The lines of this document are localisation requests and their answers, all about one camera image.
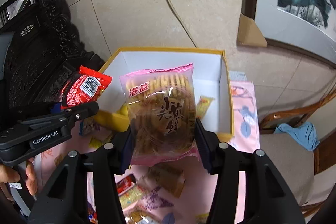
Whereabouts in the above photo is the pink cracker pack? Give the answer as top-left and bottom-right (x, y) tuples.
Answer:
(120, 64), (198, 166)

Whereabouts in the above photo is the dark carved wooden furniture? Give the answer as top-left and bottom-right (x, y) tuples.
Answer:
(1, 0), (104, 120)

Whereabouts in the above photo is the pink floral tablecloth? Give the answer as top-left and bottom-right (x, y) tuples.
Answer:
(34, 79), (260, 223)

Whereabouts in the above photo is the red sausage stick pack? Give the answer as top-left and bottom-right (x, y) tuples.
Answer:
(116, 174), (137, 196)

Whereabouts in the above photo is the labelled brown cake pack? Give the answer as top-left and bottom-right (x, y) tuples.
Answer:
(145, 162), (186, 198)

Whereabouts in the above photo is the small orange cracker pack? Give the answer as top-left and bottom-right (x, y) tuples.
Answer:
(88, 133), (114, 149)

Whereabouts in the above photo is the red snack packet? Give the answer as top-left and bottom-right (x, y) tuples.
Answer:
(60, 66), (113, 109)

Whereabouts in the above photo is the yellow cardboard box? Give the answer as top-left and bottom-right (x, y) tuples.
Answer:
(94, 47), (234, 142)

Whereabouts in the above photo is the person left hand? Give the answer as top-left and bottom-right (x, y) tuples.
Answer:
(0, 157), (38, 201)

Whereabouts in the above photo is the cardboard corner protector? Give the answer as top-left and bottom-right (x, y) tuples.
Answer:
(237, 14), (268, 48)

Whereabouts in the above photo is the framed lotus painting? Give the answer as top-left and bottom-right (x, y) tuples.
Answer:
(241, 0), (335, 67)

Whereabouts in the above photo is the yellow rice cracker pack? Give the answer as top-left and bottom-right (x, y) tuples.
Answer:
(119, 184), (149, 209)

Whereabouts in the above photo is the blue cloth on chair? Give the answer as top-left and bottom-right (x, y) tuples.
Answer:
(274, 122), (319, 151)

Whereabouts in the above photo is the wooden armchair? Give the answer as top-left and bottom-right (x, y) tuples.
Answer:
(259, 88), (335, 217)

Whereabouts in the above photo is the pale yellow wafer pack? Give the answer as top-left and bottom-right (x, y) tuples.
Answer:
(196, 96), (215, 119)

